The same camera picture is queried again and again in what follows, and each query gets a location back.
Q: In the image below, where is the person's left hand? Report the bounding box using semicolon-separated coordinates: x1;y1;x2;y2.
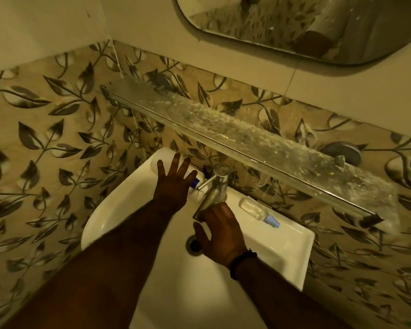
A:
152;153;199;215

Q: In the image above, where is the person's right hand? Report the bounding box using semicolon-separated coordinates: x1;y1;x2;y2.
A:
193;202;249;269

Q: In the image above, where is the person's right forearm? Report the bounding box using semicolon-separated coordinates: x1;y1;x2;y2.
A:
234;258;351;329

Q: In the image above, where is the person's left forearm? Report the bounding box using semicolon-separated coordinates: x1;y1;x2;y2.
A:
2;201;179;329

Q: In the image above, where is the chrome sink drain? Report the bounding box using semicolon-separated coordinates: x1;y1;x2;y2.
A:
186;235;206;257

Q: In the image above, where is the white bottle with blue cap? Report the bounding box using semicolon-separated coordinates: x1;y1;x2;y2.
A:
150;157;205;190

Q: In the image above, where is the chrome faucet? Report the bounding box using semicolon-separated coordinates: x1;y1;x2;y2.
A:
192;163;231;222

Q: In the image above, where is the black wristband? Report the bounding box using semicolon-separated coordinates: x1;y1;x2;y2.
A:
230;249;258;280

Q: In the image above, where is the clear bottle with blue cap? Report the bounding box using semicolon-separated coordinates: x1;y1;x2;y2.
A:
239;196;281;228

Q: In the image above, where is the white ceramic sink basin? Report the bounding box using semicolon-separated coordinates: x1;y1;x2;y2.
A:
81;147;316;329

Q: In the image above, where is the glass wall shelf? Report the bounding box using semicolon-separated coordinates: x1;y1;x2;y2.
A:
100;77;399;231

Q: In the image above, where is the round chrome shelf bracket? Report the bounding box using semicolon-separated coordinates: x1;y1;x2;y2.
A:
320;142;362;168
153;73;174;92

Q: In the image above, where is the thin white cord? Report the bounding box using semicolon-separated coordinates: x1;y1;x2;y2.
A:
110;39;126;80

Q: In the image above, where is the wall mirror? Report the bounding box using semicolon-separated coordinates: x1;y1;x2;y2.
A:
174;0;411;66

